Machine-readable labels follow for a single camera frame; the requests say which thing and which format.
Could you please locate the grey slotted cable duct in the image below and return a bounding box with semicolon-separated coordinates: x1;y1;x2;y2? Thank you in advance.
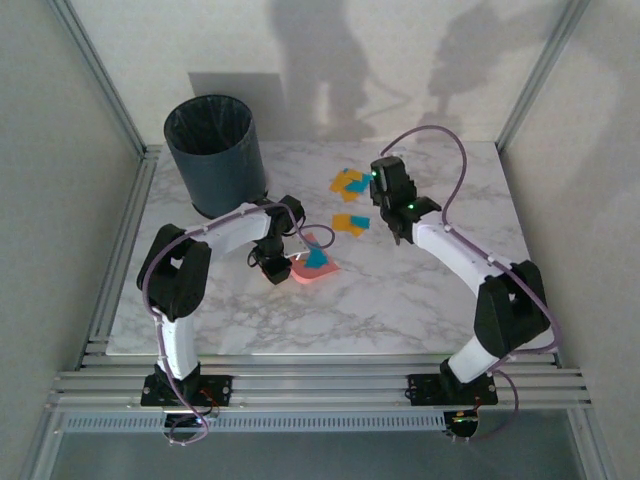
58;412;447;434

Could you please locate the pink plastic dustpan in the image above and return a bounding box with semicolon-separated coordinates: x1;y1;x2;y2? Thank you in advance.
289;230;342;287

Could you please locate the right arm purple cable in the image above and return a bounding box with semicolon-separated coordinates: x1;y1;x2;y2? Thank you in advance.
379;124;561;444

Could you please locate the dark blue trash bin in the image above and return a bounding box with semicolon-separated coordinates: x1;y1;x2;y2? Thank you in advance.
163;93;269;222

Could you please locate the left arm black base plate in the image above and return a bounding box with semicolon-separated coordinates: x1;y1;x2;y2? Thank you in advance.
140;374;234;407

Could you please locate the wide aluminium frame rail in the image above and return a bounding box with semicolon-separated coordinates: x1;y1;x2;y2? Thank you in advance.
43;367;597;414

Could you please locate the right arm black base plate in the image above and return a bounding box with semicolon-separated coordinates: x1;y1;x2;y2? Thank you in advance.
407;373;500;406

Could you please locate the black plastic bin liner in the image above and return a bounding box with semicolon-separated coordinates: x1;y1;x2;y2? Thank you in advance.
166;95;253;156

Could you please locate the aluminium frame post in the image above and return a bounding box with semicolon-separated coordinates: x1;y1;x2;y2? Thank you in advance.
494;0;592;154
47;0;149;157
567;407;620;480
18;402;69;480

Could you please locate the narrow aluminium frame rail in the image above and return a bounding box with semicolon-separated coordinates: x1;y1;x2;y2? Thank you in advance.
78;143;162;370

